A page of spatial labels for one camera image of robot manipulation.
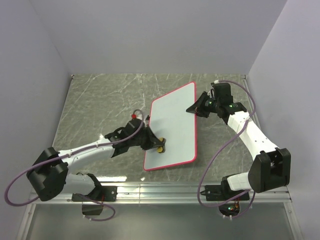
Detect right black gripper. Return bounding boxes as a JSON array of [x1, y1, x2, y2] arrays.
[[185, 91, 220, 119]]

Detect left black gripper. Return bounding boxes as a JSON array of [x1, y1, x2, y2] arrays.
[[130, 125, 164, 152]]

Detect yellow whiteboard eraser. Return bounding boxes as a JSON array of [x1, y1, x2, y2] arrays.
[[156, 137, 166, 154]]

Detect red framed whiteboard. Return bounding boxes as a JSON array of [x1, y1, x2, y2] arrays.
[[143, 81, 197, 171]]

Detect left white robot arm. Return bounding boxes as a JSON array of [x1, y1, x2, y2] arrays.
[[26, 123, 166, 202]]

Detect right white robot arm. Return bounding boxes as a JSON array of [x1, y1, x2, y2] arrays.
[[186, 91, 291, 200]]

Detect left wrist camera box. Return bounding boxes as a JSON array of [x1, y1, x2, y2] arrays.
[[124, 118, 145, 137]]

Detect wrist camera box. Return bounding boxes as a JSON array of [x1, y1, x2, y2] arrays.
[[124, 118, 145, 137], [212, 82, 233, 105]]

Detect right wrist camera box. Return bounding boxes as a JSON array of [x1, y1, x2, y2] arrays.
[[212, 82, 233, 105]]

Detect aluminium front rail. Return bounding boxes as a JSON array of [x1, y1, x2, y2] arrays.
[[33, 182, 292, 204]]

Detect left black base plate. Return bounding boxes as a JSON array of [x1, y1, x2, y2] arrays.
[[71, 185, 118, 202]]

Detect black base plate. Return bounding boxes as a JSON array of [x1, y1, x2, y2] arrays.
[[200, 185, 250, 202], [71, 185, 118, 202]]

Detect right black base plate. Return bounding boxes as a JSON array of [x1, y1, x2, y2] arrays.
[[200, 185, 250, 202]]

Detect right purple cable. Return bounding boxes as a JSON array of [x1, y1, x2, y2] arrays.
[[196, 79, 257, 221]]

